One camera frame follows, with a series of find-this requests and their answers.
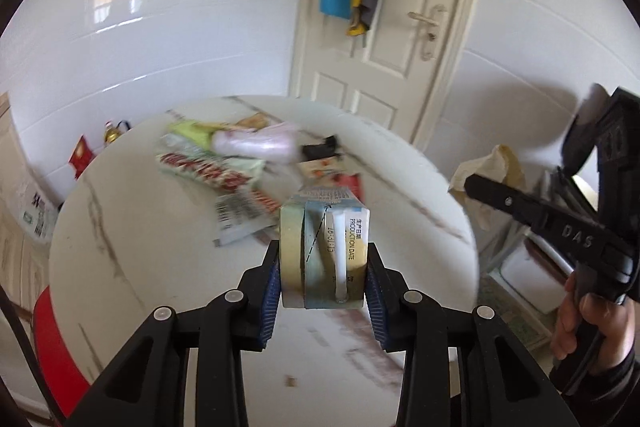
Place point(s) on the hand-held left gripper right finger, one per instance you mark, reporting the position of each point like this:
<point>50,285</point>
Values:
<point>376,307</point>

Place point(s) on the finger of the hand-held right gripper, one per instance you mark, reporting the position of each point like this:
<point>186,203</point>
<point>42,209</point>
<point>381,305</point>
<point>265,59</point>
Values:
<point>530,209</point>

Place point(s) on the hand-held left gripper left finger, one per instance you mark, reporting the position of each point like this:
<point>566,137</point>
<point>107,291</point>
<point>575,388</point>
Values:
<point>270,302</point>

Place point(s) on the milk carton with straw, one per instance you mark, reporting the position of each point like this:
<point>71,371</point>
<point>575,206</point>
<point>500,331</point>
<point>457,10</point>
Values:
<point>320,257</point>

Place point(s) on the person's right forearm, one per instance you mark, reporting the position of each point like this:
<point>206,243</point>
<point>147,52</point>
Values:
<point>605,397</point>

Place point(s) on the person's right hand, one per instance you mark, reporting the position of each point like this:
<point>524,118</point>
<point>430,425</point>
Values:
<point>610,332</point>

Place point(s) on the white plastic stool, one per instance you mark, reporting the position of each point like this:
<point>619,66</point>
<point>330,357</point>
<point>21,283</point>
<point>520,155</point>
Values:
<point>535,272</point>

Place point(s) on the white wrapper with barcode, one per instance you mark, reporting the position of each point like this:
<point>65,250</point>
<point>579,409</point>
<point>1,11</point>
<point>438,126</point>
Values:
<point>235,219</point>

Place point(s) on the patterned floor mat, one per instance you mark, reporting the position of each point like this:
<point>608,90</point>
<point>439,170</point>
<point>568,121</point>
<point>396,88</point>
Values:
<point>515,322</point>

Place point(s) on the printed paper packet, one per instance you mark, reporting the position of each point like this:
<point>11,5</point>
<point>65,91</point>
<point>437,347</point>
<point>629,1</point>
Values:
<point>320,172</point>

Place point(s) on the red and white snack wrapper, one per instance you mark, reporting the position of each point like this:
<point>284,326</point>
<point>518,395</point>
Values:
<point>200,167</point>

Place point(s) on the small black object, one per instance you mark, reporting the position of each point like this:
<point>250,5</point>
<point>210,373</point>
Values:
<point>320,150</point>

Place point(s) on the light green wrapper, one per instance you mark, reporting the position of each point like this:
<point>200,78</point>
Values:
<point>195,133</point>

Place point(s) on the white panel door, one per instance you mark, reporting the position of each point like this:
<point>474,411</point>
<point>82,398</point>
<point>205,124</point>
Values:
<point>400,72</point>

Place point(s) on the red stool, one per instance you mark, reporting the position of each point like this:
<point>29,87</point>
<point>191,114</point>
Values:
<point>55,347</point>

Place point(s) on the yellow oil bottle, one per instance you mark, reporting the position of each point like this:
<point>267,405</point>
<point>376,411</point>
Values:
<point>116,133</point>

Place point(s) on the red packet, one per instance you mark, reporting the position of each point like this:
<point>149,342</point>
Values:
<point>81,157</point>

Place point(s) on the cream floor cabinet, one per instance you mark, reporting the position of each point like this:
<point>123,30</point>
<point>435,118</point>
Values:
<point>15,247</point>

